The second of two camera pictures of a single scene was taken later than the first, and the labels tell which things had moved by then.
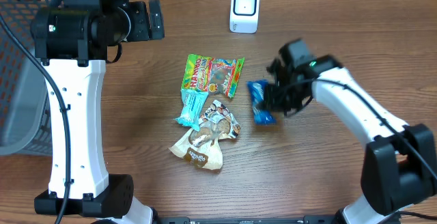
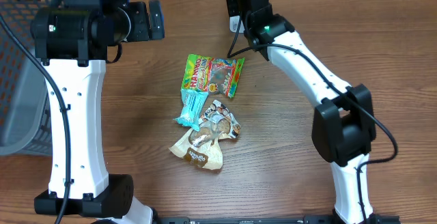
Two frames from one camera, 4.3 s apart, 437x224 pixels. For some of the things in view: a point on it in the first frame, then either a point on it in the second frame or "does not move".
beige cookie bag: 202,147 does not move
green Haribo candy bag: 216,76 does not move
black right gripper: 273,104 -> 230,2
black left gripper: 139,11 does not move
